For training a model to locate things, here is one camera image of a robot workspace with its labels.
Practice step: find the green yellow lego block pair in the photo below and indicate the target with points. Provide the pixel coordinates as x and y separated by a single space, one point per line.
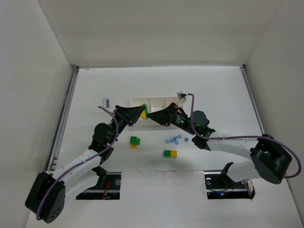
170 154

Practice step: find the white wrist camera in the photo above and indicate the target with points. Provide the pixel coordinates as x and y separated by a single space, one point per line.
182 98
106 104

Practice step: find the white three-compartment tray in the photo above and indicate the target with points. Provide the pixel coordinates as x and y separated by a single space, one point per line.
153 104

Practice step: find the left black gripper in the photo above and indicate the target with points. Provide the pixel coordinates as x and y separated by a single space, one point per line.
122 115

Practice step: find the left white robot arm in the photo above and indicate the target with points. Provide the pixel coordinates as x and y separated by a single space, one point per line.
50 189

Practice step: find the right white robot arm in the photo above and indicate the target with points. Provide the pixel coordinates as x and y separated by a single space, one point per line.
264 158

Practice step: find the green yellow lego piece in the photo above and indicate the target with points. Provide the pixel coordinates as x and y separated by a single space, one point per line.
145 112

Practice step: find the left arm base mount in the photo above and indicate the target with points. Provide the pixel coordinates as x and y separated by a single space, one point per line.
107 188

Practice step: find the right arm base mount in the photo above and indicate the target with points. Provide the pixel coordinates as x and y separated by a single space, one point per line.
221 187

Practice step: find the green and yellow lego stack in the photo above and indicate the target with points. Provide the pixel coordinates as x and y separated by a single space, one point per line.
134 142

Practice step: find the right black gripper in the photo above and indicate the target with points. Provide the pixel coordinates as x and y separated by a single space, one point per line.
171 115

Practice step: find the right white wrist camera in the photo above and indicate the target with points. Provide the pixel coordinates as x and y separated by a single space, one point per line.
182 98

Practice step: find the light blue lego pile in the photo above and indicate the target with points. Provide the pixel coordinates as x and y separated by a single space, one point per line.
175 139

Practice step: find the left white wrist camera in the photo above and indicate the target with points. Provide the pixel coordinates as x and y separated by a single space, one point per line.
106 104

